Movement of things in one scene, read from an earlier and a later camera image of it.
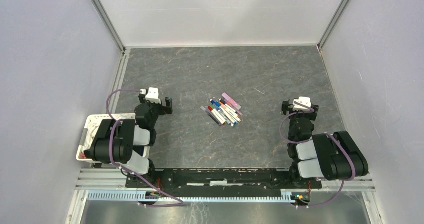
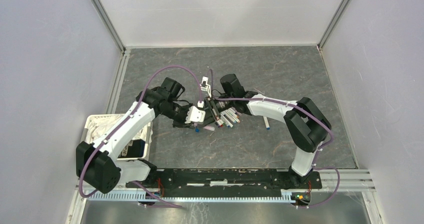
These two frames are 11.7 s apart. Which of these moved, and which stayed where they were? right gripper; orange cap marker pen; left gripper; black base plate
Moved: left gripper; right gripper
Stayed: orange cap marker pen; black base plate
